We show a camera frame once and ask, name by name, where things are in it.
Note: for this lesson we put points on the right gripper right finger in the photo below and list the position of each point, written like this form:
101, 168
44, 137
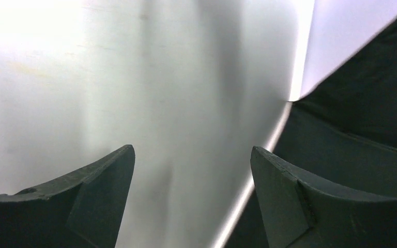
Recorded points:
302, 209

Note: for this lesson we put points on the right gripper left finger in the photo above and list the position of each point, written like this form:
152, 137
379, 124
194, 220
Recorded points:
83, 208

